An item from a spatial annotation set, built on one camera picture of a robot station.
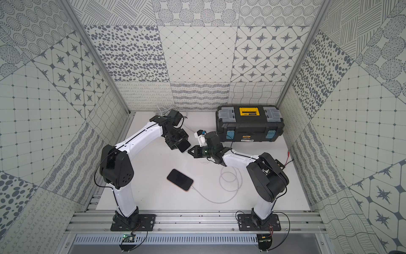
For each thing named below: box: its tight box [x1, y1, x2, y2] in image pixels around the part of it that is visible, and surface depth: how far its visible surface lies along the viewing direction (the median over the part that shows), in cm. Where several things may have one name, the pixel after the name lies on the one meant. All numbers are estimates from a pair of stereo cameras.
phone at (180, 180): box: [166, 168, 195, 192], surface depth 89 cm
